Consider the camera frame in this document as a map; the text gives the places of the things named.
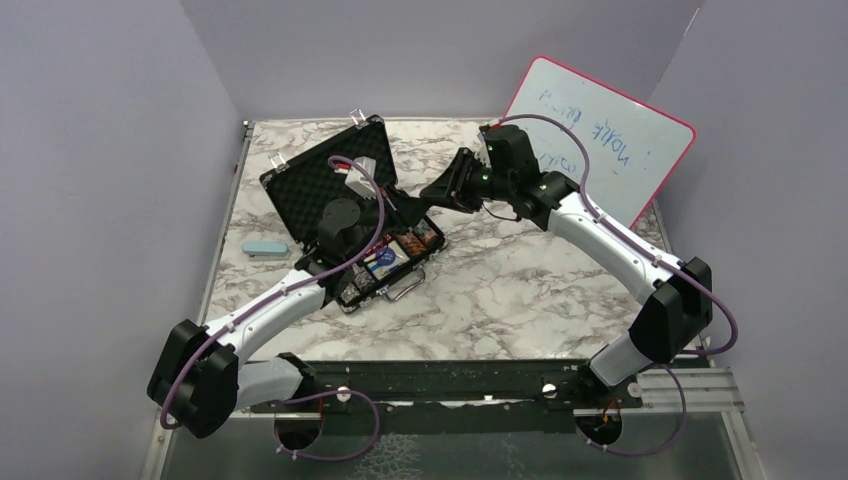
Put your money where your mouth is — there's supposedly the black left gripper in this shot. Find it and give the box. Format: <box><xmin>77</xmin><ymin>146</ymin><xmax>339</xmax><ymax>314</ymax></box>
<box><xmin>345</xmin><ymin>182</ymin><xmax>431</xmax><ymax>265</ymax></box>

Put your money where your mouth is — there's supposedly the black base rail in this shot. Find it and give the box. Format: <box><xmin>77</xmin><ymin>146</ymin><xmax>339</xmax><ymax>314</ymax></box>
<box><xmin>247</xmin><ymin>359</ymin><xmax>643</xmax><ymax>436</ymax></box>

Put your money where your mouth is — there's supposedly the blue playing card deck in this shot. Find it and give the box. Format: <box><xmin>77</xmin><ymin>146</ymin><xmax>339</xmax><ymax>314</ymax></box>
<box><xmin>363</xmin><ymin>240</ymin><xmax>410</xmax><ymax>280</ymax></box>

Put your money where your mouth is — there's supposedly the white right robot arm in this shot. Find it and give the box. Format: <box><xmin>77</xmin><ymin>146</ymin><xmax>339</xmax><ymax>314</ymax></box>
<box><xmin>420</xmin><ymin>125</ymin><xmax>712</xmax><ymax>407</ymax></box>

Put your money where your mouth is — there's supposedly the orange blue chip stack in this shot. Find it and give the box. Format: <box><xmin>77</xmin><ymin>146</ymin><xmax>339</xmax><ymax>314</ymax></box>
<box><xmin>352</xmin><ymin>264</ymin><xmax>377</xmax><ymax>293</ymax></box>

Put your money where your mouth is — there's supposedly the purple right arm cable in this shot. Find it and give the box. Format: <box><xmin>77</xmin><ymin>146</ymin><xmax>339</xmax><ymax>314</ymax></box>
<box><xmin>496</xmin><ymin>113</ymin><xmax>740</xmax><ymax>458</ymax></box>

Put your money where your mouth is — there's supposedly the blue dealer button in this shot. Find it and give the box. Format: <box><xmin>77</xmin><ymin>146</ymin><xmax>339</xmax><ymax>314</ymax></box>
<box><xmin>375</xmin><ymin>247</ymin><xmax>397</xmax><ymax>266</ymax></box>

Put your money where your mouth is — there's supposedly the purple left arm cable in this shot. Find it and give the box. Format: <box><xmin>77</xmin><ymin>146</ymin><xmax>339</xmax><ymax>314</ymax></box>
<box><xmin>158</xmin><ymin>155</ymin><xmax>387</xmax><ymax>463</ymax></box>

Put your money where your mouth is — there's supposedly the brown orange chip stack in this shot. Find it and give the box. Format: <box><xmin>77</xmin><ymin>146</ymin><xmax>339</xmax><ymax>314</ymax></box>
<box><xmin>396</xmin><ymin>232</ymin><xmax>428</xmax><ymax>258</ymax></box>

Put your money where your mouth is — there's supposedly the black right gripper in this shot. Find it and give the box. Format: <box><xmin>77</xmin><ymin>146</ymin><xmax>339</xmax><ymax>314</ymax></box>
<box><xmin>422</xmin><ymin>148</ymin><xmax>514</xmax><ymax>215</ymax></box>

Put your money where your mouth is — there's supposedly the pink framed whiteboard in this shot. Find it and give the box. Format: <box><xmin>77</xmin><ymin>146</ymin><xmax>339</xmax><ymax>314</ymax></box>
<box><xmin>506</xmin><ymin>56</ymin><xmax>696</xmax><ymax>227</ymax></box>

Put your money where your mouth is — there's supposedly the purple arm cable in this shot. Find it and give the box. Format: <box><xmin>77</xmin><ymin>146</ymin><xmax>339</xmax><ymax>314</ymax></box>
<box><xmin>496</xmin><ymin>113</ymin><xmax>740</xmax><ymax>458</ymax></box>
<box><xmin>158</xmin><ymin>155</ymin><xmax>387</xmax><ymax>463</ymax></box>

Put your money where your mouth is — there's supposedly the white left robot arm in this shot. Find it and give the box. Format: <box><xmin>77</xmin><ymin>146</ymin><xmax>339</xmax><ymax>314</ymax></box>
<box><xmin>147</xmin><ymin>191</ymin><xmax>444</xmax><ymax>438</ymax></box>

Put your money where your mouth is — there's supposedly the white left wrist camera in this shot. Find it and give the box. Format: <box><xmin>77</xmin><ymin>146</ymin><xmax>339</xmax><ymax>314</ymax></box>
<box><xmin>345</xmin><ymin>157</ymin><xmax>377</xmax><ymax>200</ymax></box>

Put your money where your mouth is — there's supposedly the black aluminium poker case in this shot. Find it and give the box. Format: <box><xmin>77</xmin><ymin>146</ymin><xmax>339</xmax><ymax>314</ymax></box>
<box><xmin>259</xmin><ymin>115</ymin><xmax>447</xmax><ymax>312</ymax></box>

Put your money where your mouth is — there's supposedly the light blue eraser case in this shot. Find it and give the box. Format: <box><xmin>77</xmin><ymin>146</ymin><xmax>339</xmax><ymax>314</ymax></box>
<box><xmin>241</xmin><ymin>241</ymin><xmax>290</xmax><ymax>259</ymax></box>

